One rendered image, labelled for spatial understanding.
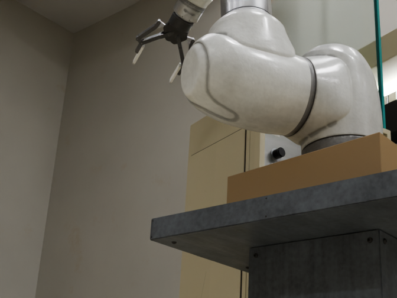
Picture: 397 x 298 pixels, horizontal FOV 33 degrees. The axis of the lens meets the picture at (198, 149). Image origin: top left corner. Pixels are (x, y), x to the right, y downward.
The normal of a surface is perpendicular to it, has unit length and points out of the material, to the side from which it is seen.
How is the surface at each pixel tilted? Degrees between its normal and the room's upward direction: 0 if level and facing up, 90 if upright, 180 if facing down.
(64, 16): 180
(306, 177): 90
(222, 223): 90
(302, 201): 90
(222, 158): 90
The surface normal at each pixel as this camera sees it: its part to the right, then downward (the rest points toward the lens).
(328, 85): 0.35, -0.35
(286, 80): 0.40, -0.11
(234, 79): 0.04, 0.15
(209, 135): -0.84, -0.25
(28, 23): 0.76, -0.21
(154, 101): -0.64, -0.32
